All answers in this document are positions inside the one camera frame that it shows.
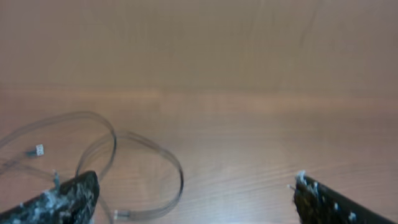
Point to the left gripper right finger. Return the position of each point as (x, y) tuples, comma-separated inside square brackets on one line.
[(318, 204)]

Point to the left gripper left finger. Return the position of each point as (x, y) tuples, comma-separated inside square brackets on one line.
[(71, 202)]

